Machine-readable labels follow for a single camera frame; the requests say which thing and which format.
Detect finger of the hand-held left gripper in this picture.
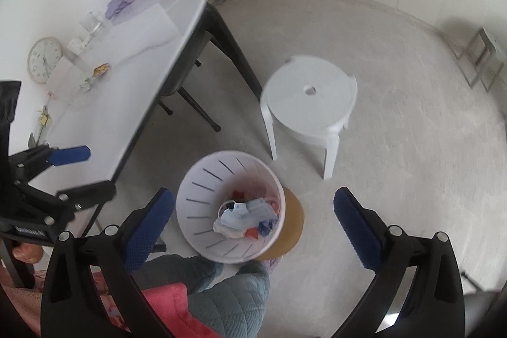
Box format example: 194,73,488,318
10,145,92,181
56,180,117,212

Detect dark grey chair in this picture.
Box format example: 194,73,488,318
156,30,222,133

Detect white plastic stool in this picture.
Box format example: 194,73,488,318
260,54,359,181

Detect round white wall clock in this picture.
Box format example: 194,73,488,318
26,36,64,86

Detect person's left hand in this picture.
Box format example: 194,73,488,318
11,242,43,264

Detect white paper sheet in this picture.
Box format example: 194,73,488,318
112,3,180,46

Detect blue face mask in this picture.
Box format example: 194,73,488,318
213,201,278,239

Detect grey quilted slippers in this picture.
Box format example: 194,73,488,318
132,254,271,338

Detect blue snack wrapper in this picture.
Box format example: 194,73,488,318
257,219,279,236

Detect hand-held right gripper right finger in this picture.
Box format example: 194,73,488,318
333,186,466,338

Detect pink patterned clothing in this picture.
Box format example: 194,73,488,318
0,269,222,338

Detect round wooden board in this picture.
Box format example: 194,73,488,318
257,187,306,262

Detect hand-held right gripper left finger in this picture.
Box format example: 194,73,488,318
40,187,176,338

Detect white plastic trash bin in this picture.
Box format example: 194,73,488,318
175,150,286,265

